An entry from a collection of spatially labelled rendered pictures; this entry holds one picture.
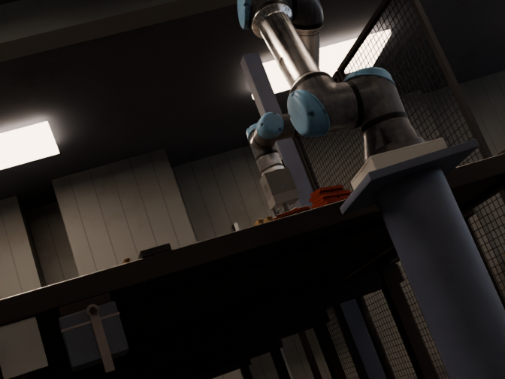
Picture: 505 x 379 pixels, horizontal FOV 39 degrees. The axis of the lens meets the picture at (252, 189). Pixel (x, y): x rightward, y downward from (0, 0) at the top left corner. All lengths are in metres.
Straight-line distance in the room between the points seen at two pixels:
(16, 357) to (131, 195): 5.32
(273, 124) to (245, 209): 5.56
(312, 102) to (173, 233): 5.30
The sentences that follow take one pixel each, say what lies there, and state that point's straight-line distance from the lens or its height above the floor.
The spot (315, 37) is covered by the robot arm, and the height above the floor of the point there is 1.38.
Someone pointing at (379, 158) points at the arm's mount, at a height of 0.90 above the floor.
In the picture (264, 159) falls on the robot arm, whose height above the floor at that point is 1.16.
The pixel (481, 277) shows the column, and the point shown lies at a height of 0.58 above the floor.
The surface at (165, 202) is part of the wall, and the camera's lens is 6.98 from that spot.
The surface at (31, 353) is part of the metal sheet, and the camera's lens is 1.76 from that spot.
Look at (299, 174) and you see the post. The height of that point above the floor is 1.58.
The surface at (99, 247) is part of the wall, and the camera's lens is 6.89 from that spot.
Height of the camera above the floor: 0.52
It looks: 15 degrees up
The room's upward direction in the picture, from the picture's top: 20 degrees counter-clockwise
